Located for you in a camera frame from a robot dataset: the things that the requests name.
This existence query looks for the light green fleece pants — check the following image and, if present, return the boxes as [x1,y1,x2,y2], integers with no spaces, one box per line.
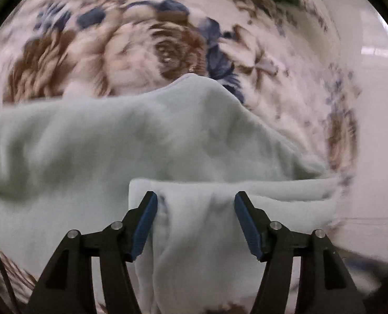
[0,75,340,313]

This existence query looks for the white bed headboard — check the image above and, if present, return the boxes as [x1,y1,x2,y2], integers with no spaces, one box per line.
[324,0,388,262]

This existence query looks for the floral quilted bed cover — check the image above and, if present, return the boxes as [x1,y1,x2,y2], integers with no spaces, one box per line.
[0,0,361,313]

